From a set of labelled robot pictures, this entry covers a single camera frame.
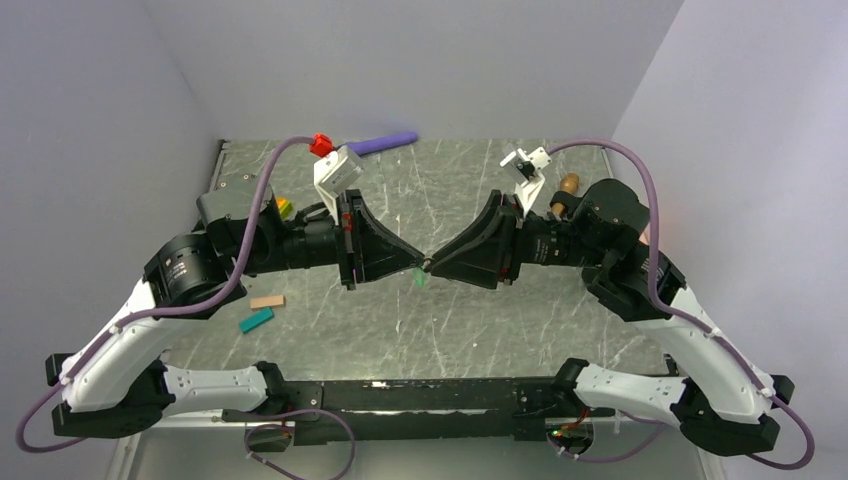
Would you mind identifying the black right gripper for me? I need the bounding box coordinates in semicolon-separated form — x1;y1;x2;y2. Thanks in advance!
432;188;610;288

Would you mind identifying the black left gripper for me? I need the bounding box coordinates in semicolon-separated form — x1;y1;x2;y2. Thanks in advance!
235;188;425;290

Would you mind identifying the green key tag keyring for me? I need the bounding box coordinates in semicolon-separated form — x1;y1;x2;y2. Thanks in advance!
411;258;431;288

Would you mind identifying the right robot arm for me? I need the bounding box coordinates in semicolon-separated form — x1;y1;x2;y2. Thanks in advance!
426;179;794;456

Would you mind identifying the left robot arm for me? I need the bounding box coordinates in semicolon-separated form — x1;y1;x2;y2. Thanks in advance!
47;178;424;439

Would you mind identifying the purple flashlight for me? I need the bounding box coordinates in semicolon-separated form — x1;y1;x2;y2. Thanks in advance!
346;131;419;156

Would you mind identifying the orange yellow toy stack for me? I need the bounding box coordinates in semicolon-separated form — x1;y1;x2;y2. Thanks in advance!
275;197;293;220

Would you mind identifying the tan wooden block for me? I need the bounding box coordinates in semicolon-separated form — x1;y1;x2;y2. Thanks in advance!
249;295;286;310

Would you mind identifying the teal wooden block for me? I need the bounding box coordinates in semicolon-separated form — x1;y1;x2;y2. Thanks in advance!
239;307;274;334

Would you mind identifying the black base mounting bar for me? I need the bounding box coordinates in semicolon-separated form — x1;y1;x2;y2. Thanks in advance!
221;376;617;446

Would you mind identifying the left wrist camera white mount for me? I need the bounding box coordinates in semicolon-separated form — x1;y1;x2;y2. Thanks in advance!
309;133;363;218

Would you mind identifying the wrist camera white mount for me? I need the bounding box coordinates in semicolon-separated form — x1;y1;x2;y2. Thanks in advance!
309;133;363;218
499;147;552;217

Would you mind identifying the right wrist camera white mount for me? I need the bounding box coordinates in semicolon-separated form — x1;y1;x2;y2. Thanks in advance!
499;147;552;217

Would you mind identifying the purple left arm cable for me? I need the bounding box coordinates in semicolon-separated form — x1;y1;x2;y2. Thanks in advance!
15;135;316;455

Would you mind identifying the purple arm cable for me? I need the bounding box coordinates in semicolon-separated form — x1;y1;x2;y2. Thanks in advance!
15;135;316;455
546;139;816;472

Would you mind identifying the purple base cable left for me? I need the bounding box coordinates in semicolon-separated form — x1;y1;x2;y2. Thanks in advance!
243;404;360;480

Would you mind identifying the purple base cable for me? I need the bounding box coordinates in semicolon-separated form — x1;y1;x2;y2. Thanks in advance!
547;405;667;464
243;404;360;480

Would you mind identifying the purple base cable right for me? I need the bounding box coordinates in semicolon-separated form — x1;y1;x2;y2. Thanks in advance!
547;405;667;464

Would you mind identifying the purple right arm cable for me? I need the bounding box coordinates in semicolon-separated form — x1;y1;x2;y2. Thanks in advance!
546;139;816;472

